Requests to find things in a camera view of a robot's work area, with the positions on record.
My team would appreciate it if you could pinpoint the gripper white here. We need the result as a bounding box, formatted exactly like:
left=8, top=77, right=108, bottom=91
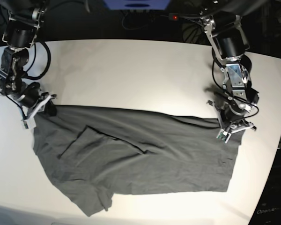
left=207, top=98, right=257, bottom=143
left=16, top=82, right=57, bottom=129

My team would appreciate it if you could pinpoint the grey T-shirt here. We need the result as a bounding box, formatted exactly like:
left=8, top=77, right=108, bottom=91
left=33, top=105, right=243, bottom=216

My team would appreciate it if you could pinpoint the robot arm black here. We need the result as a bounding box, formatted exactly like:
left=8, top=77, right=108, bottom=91
left=0, top=0, right=56, bottom=129
left=169, top=0, right=264, bottom=143

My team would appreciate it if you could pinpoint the black OpenArm base box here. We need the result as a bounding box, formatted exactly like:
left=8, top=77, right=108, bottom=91
left=249, top=148, right=281, bottom=225

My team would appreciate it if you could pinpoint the black power strip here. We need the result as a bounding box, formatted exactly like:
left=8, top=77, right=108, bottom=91
left=168, top=13, right=202, bottom=23

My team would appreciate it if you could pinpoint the blue box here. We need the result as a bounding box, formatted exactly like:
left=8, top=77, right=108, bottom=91
left=104, top=0, right=170, bottom=10

